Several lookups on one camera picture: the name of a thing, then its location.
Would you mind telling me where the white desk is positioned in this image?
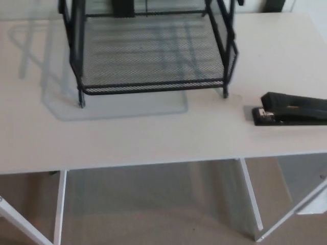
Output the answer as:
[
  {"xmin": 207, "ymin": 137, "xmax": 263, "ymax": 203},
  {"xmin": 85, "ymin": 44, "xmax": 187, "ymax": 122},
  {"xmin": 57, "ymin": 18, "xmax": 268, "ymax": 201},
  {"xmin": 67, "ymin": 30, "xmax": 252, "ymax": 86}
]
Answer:
[{"xmin": 0, "ymin": 11, "xmax": 327, "ymax": 245}]

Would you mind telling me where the black mesh file tray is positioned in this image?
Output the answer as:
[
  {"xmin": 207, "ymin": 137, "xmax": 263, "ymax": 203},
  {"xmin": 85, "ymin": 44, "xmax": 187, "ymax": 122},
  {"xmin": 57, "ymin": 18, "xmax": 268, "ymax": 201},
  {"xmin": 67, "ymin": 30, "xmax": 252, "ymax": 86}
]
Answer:
[{"xmin": 58, "ymin": 0, "xmax": 246, "ymax": 109}]

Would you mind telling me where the black box in tray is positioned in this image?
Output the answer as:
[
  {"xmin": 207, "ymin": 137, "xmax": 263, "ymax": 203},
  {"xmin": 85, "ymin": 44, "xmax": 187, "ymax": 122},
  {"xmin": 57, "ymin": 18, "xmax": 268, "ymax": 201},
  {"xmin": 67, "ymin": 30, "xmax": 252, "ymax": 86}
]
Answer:
[{"xmin": 111, "ymin": 0, "xmax": 136, "ymax": 18}]

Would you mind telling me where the black stapler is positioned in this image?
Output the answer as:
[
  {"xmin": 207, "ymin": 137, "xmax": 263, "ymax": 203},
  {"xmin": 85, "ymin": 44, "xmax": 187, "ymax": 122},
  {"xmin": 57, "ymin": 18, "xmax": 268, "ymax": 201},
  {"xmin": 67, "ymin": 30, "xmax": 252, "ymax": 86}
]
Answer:
[{"xmin": 252, "ymin": 92, "xmax": 327, "ymax": 127}]

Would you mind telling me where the dark object behind desk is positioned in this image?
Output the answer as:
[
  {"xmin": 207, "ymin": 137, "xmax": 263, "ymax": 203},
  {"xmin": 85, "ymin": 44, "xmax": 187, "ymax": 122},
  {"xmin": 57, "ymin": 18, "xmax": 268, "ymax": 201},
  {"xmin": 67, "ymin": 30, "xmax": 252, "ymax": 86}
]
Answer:
[{"xmin": 263, "ymin": 0, "xmax": 286, "ymax": 12}]

